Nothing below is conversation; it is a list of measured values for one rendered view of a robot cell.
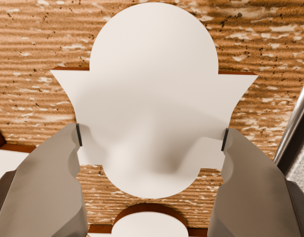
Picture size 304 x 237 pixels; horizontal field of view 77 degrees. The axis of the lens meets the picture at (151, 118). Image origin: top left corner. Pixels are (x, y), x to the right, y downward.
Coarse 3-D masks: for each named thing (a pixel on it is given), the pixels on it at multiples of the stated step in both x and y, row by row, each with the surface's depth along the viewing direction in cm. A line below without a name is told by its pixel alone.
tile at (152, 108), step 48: (96, 48) 10; (144, 48) 10; (192, 48) 10; (96, 96) 12; (144, 96) 12; (192, 96) 12; (240, 96) 11; (96, 144) 13; (144, 144) 13; (192, 144) 13; (144, 192) 15
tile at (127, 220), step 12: (144, 204) 17; (156, 204) 17; (120, 216) 18; (132, 216) 17; (144, 216) 17; (156, 216) 17; (168, 216) 17; (180, 216) 18; (96, 228) 19; (108, 228) 19; (120, 228) 18; (132, 228) 18; (144, 228) 18; (156, 228) 18; (168, 228) 18; (180, 228) 18
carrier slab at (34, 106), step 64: (0, 0) 10; (64, 0) 10; (128, 0) 10; (192, 0) 10; (256, 0) 10; (0, 64) 12; (64, 64) 12; (256, 64) 11; (0, 128) 14; (256, 128) 13; (192, 192) 17
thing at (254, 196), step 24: (240, 144) 10; (240, 168) 8; (264, 168) 8; (240, 192) 7; (264, 192) 7; (288, 192) 7; (216, 216) 6; (240, 216) 6; (264, 216) 6; (288, 216) 6
